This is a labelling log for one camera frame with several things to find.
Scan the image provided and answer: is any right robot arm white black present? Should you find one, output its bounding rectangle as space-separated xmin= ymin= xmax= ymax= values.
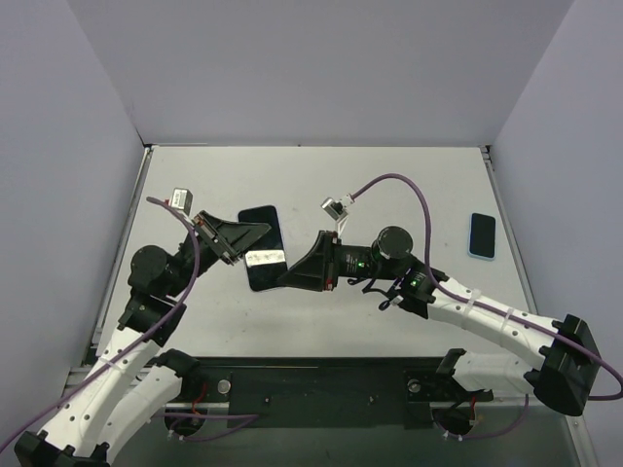
xmin=277 ymin=226 xmax=599 ymax=416

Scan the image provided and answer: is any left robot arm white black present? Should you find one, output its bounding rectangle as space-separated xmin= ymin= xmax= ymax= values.
xmin=15 ymin=211 xmax=271 ymax=466

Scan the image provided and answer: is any phone in blue case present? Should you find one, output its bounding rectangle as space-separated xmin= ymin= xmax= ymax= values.
xmin=467 ymin=213 xmax=496 ymax=261

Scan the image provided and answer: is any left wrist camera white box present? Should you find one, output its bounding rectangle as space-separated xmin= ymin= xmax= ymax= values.
xmin=168 ymin=188 xmax=194 ymax=215

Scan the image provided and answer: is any aluminium front rail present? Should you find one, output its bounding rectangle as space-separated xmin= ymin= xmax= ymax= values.
xmin=62 ymin=365 xmax=232 ymax=404

